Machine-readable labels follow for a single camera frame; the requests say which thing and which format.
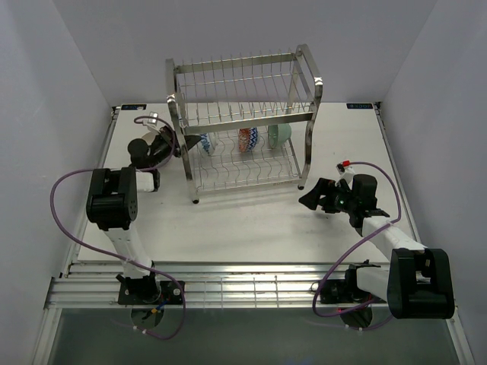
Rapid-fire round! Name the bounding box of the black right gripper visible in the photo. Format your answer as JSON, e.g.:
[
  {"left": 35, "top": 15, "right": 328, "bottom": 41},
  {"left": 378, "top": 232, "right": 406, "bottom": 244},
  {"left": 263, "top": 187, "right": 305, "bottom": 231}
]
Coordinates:
[{"left": 298, "top": 178, "right": 357, "bottom": 214}]

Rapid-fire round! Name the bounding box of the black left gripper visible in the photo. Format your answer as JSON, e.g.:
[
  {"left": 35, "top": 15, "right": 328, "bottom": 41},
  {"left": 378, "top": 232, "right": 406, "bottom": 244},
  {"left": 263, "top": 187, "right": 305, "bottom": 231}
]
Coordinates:
[{"left": 148, "top": 126, "right": 202, "bottom": 168}]

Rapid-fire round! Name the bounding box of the blue patterned white bowl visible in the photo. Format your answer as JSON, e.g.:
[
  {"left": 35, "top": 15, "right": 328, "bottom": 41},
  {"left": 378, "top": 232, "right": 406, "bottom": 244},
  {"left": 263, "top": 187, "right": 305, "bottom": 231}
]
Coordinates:
[{"left": 198, "top": 132, "right": 218, "bottom": 156}]

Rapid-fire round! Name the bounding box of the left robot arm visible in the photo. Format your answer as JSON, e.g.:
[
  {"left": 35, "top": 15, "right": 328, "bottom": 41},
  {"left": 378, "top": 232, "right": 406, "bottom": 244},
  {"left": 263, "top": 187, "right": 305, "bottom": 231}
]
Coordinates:
[{"left": 86, "top": 126, "right": 179, "bottom": 304}]

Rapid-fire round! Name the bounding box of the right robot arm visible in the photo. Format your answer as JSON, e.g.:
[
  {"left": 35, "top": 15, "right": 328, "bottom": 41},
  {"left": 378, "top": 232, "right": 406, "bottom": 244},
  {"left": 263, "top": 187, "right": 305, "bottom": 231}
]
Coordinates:
[{"left": 298, "top": 174, "right": 455, "bottom": 319}]

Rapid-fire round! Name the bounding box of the stainless steel dish rack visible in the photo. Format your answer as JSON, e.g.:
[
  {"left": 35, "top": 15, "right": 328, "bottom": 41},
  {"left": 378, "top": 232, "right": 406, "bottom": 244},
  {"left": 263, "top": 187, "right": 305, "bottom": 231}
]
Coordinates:
[{"left": 165, "top": 44, "right": 323, "bottom": 203}]

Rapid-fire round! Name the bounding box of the red blue zigzag bowl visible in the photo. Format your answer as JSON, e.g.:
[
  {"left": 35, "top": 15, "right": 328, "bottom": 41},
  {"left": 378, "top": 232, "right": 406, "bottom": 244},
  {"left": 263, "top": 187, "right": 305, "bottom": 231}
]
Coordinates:
[{"left": 238, "top": 127, "right": 259, "bottom": 153}]

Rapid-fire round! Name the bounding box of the pale green bowl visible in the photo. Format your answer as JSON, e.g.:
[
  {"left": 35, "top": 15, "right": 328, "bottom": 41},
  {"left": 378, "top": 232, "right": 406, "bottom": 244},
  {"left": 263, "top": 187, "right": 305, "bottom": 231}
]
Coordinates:
[{"left": 268, "top": 123, "right": 292, "bottom": 149}]

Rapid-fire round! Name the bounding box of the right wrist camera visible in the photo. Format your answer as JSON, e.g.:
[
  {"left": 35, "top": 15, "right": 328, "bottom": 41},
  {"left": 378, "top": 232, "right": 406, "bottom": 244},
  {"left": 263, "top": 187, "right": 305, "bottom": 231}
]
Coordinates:
[{"left": 336, "top": 160, "right": 355, "bottom": 185}]

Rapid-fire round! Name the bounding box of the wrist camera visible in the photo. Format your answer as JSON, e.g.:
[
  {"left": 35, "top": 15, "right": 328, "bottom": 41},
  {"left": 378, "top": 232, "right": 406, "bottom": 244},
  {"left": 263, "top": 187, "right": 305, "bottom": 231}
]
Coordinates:
[
  {"left": 336, "top": 160, "right": 355, "bottom": 185},
  {"left": 142, "top": 112, "right": 160, "bottom": 133}
]

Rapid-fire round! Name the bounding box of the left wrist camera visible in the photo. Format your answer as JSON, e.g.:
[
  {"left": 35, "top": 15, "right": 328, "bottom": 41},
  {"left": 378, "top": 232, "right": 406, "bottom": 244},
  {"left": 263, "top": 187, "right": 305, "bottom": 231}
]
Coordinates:
[{"left": 142, "top": 112, "right": 160, "bottom": 133}]

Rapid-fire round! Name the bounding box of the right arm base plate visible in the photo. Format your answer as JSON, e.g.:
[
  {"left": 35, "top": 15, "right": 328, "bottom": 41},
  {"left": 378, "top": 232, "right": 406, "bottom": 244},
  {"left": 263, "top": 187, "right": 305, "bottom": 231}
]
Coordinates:
[{"left": 310, "top": 260, "right": 385, "bottom": 330}]

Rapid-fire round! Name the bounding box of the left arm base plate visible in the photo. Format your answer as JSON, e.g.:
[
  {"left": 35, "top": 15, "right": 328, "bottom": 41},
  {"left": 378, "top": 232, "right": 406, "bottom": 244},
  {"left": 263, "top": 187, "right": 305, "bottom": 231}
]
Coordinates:
[{"left": 117, "top": 278, "right": 185, "bottom": 306}]

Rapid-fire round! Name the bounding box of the aluminium frame rail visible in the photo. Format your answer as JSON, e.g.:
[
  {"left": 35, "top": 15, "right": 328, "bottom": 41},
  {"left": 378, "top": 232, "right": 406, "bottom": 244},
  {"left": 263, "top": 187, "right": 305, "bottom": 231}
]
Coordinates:
[{"left": 43, "top": 262, "right": 438, "bottom": 311}]

